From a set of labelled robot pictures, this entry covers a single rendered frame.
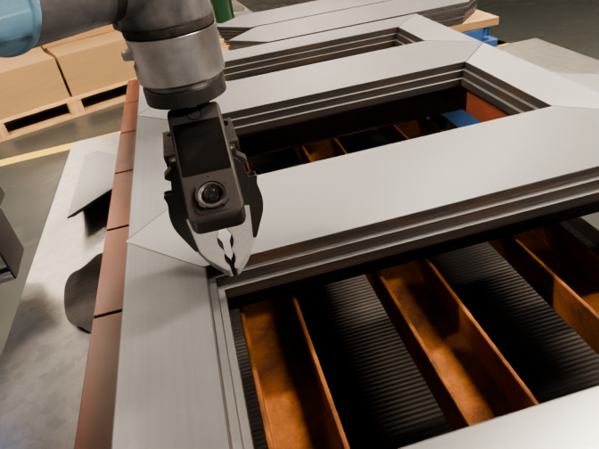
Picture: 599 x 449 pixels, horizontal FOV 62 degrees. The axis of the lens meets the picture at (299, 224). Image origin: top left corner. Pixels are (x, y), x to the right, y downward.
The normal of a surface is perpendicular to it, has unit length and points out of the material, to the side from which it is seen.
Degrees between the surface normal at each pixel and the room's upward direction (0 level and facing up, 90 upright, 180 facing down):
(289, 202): 0
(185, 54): 90
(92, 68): 90
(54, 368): 0
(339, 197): 0
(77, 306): 20
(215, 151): 30
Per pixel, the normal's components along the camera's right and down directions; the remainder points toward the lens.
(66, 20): 0.66, 0.74
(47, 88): 0.61, 0.39
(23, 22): 0.69, 0.65
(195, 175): 0.01, -0.44
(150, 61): -0.30, 0.57
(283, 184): -0.13, -0.81
